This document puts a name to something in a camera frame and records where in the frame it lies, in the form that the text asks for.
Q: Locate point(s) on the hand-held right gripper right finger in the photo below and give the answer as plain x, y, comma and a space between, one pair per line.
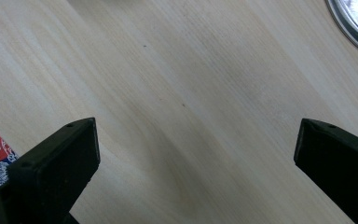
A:
338, 165

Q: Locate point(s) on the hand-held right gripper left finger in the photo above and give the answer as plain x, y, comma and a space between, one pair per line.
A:
52, 168

